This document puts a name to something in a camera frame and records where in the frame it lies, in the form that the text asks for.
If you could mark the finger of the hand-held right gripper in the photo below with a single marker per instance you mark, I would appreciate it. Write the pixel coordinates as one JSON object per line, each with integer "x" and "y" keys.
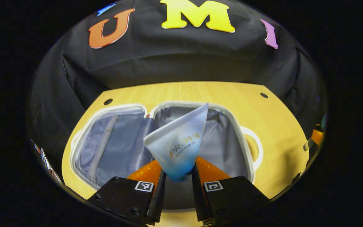
{"x": 317, "y": 137}

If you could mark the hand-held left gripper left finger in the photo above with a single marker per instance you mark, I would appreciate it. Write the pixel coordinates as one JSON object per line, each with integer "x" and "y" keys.
{"x": 158, "y": 195}

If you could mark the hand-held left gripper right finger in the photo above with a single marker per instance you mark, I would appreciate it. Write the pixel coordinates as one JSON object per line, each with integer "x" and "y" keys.
{"x": 198, "y": 195}

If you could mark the blue gradient squeeze tube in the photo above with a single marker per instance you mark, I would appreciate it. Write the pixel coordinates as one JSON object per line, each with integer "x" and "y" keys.
{"x": 178, "y": 148}

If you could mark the white suitcase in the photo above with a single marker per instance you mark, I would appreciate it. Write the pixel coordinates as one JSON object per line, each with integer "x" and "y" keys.
{"x": 118, "y": 145}

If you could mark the white red printed object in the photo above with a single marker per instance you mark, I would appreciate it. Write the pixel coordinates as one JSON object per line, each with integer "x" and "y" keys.
{"x": 46, "y": 164}

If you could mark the black backdrop cloth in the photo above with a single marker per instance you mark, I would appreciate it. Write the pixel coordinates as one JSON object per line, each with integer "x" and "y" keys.
{"x": 175, "y": 60}

